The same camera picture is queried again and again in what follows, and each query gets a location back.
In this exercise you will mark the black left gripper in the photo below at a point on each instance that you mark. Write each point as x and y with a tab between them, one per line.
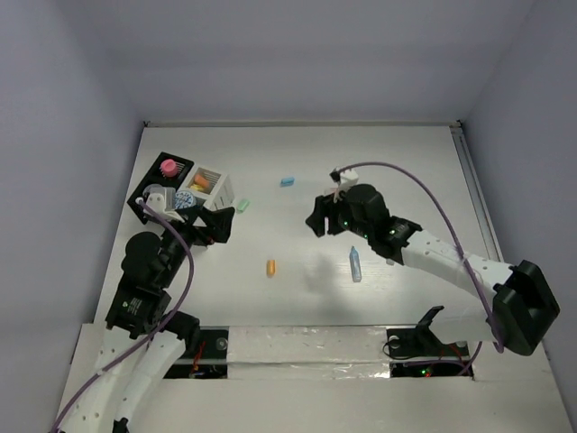
218	227

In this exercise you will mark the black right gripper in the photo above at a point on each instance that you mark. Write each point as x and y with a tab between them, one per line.
325	207

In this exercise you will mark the blue slime jar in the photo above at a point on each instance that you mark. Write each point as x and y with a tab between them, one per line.
185	199

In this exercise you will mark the orange highlighter cap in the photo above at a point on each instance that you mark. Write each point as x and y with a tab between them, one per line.
201	181

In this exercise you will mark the clear jar of clips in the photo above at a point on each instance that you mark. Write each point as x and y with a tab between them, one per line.
150	188

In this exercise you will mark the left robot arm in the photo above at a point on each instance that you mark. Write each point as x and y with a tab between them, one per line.
145	331

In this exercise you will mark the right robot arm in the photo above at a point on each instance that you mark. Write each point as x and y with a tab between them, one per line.
517	304

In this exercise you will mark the green highlighter cap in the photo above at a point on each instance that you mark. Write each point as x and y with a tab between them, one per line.
242	205

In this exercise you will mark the white slotted organizer box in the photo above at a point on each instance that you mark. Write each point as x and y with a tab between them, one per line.
218	195

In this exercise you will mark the blue highlighter cap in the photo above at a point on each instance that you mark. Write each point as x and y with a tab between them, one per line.
289	181

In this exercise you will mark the blue highlighter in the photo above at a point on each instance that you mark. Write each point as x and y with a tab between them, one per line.
355	265

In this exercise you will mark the amber highlighter cap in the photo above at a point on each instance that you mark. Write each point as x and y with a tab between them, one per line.
271	268

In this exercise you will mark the black organizer box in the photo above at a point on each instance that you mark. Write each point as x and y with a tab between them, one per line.
154	176

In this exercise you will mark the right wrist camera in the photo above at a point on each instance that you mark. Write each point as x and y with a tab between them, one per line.
344	180

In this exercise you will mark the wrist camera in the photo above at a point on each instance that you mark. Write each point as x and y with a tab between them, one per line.
160	204
344	180

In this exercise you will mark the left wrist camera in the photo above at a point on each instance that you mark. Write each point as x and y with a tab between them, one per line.
160	204

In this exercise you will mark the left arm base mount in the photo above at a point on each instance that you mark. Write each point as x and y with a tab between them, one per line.
208	361

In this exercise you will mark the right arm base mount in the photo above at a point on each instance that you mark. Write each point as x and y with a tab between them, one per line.
417	352

